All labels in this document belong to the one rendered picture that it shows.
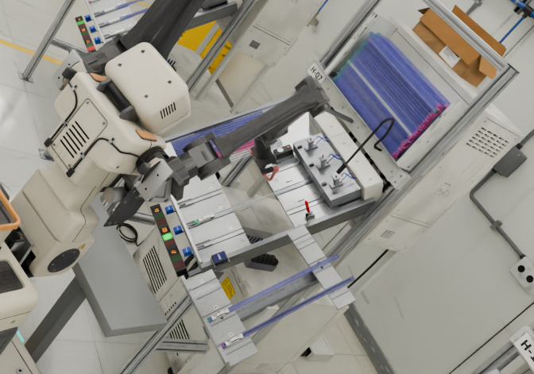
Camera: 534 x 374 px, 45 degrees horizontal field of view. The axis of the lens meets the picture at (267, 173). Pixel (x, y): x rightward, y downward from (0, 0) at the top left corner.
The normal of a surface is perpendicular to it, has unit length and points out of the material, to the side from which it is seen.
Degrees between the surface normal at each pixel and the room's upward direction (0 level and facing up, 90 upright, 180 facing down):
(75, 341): 0
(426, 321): 90
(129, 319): 0
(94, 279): 0
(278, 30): 90
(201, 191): 44
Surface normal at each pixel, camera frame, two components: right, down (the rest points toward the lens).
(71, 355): 0.59, -0.71
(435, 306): -0.70, -0.22
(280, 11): 0.40, 0.67
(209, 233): -0.07, -0.66
